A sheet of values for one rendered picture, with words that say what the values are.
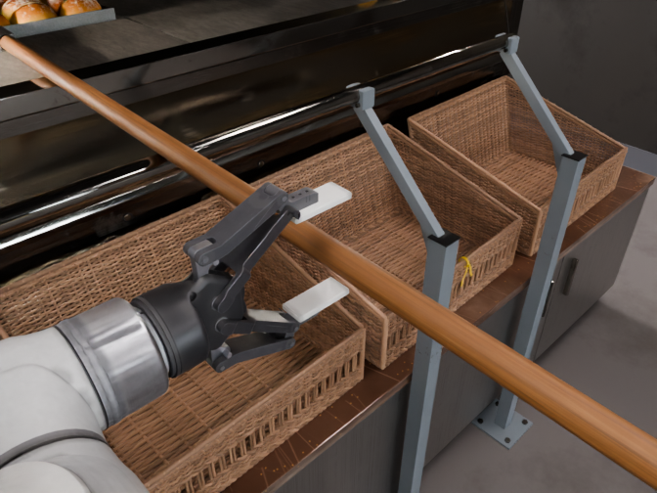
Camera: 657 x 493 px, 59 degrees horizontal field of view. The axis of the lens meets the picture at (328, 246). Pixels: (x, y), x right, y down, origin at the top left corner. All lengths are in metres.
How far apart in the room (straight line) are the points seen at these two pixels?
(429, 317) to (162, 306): 0.22
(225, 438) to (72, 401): 0.63
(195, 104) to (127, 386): 0.94
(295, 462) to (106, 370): 0.75
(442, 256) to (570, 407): 0.62
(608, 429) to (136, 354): 0.34
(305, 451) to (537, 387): 0.75
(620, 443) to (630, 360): 1.92
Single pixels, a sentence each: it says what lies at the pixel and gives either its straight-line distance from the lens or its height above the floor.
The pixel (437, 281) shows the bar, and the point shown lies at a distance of 1.09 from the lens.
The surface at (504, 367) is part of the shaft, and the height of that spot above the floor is 1.20.
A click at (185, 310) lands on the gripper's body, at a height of 1.23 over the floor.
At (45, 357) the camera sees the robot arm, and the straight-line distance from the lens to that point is 0.46.
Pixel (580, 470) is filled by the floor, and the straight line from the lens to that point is 1.99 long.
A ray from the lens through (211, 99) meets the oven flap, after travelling 1.35.
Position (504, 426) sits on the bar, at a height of 0.02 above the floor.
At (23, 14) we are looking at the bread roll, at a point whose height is 1.22.
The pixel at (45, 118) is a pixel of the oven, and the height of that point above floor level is 1.13.
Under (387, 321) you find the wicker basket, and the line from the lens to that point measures 1.21.
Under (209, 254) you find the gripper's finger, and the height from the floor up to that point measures 1.26.
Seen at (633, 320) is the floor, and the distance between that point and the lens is 2.57.
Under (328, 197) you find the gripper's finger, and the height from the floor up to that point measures 1.26.
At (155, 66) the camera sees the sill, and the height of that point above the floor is 1.17.
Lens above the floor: 1.54
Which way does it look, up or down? 35 degrees down
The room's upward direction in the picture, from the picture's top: straight up
